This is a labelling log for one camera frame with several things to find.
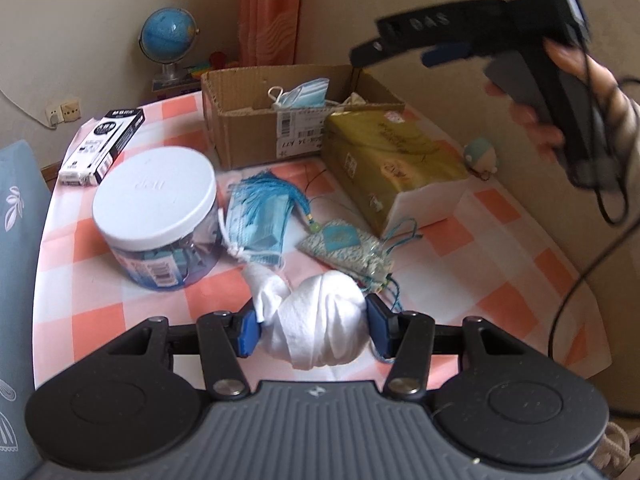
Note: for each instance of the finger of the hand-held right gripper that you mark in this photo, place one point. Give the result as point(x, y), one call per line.
point(445, 53)

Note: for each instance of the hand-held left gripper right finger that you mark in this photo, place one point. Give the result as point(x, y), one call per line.
point(378, 330)

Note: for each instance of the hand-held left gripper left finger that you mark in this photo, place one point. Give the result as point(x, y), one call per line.
point(247, 335)

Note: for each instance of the white tissue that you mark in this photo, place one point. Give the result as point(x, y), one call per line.
point(320, 315)

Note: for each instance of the blue face mask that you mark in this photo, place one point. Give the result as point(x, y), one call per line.
point(305, 94)
point(255, 230)

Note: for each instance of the cardboard box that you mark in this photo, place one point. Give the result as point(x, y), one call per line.
point(245, 130)

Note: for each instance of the person's right forearm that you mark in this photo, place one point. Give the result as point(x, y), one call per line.
point(631, 130)

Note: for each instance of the person's right hand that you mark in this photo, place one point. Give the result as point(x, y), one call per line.
point(585, 72)

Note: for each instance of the patterned fabric sachet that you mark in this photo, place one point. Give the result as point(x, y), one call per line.
point(345, 249)

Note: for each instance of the teal and white plush toy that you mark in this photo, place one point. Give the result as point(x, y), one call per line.
point(480, 157)

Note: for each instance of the yellow tissue pack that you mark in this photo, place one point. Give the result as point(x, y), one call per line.
point(395, 160)

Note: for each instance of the pink checked tablecloth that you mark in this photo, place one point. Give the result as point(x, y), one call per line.
point(500, 270)

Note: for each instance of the blue tassel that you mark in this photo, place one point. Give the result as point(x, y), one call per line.
point(265, 190)

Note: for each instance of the plastic jar with white lid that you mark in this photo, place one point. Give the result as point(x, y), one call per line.
point(155, 195)

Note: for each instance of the pink patterned curtain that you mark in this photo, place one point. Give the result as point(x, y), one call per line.
point(270, 15)

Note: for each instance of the blue chair cushion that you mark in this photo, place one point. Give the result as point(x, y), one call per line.
point(20, 260)

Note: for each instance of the black and white pen box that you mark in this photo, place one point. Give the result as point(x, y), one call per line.
point(107, 140)

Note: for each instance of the blue desk globe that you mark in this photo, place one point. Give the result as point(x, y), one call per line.
point(167, 32)

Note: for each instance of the beige wall socket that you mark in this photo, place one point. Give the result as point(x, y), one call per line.
point(70, 109)

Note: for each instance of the white wall socket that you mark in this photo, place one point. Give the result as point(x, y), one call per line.
point(52, 112)

